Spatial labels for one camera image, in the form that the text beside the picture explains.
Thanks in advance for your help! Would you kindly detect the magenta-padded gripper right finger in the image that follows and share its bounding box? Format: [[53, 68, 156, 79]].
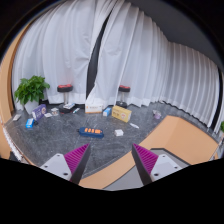
[[131, 143, 183, 186]]

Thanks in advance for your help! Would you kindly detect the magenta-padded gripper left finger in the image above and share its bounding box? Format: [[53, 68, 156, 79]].
[[40, 143, 92, 185]]

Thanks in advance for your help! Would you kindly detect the white block charger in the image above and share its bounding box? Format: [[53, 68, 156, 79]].
[[114, 128, 125, 138]]

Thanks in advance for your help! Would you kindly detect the black tray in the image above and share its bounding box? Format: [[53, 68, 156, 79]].
[[58, 104, 76, 114]]

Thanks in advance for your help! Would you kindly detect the white striped box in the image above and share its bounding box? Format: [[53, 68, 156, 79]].
[[62, 102, 76, 110]]

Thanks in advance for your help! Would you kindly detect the yellow carton box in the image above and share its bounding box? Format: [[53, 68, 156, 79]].
[[111, 105, 133, 123]]

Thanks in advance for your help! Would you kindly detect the white orange flat box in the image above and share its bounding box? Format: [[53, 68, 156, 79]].
[[84, 103, 104, 115]]

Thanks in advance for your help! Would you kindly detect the small blue white box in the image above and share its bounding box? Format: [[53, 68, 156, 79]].
[[102, 107, 113, 117]]

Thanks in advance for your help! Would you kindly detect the black stool with red seat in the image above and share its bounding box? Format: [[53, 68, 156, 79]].
[[56, 83, 74, 105], [115, 84, 132, 109]]

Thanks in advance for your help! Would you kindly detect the green potted plant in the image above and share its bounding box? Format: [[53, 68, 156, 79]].
[[13, 75, 51, 115]]

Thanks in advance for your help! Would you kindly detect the white curtain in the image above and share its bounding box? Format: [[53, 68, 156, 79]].
[[11, 0, 112, 106], [85, 0, 223, 128]]

